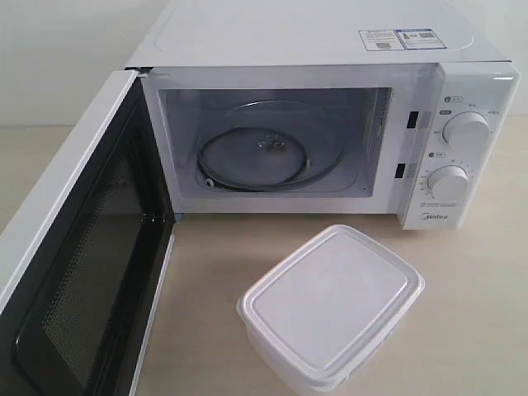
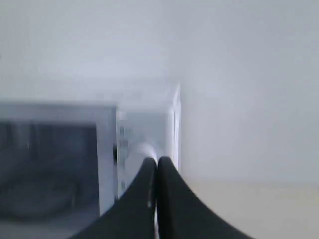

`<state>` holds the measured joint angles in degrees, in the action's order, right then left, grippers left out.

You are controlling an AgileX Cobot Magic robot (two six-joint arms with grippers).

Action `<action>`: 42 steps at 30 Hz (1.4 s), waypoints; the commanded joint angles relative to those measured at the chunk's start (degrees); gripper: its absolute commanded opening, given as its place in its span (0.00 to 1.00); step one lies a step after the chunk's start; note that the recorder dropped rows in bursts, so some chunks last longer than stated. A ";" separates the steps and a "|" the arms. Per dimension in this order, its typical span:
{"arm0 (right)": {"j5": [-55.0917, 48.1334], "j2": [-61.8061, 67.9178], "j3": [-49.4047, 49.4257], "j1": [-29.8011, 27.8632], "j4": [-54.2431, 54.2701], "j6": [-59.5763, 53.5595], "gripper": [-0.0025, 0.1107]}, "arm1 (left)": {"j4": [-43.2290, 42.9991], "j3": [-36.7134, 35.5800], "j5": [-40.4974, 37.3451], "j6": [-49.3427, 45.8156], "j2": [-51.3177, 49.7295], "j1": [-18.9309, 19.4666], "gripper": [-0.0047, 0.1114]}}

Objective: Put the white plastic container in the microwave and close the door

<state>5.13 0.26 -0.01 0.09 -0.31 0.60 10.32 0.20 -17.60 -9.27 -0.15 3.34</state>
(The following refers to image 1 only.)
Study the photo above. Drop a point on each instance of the lower white timer knob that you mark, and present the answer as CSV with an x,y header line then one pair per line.
x,y
448,182

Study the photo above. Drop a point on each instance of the upper white power knob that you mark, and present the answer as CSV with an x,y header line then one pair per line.
x,y
466,130

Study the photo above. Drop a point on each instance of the white microwave door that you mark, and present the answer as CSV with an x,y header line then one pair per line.
x,y
84,257

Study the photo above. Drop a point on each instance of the glass turntable plate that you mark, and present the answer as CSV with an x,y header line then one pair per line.
x,y
270,146

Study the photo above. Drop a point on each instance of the blue white label sticker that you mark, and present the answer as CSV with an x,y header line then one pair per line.
x,y
401,39

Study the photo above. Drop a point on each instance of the white lidded plastic container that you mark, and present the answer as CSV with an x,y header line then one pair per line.
x,y
324,310

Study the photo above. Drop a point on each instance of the white Midea microwave body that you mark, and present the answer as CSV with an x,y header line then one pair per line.
x,y
389,107

